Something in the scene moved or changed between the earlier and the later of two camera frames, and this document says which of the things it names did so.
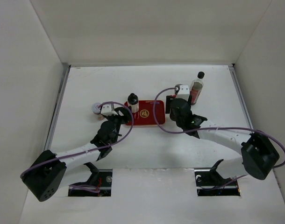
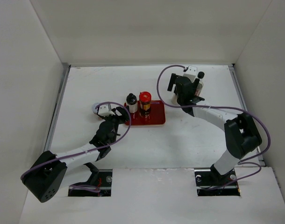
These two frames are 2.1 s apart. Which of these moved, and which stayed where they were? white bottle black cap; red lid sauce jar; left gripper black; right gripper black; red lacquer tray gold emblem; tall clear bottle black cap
Moved: right gripper black; red lid sauce jar
Stayed: white bottle black cap; left gripper black; tall clear bottle black cap; red lacquer tray gold emblem
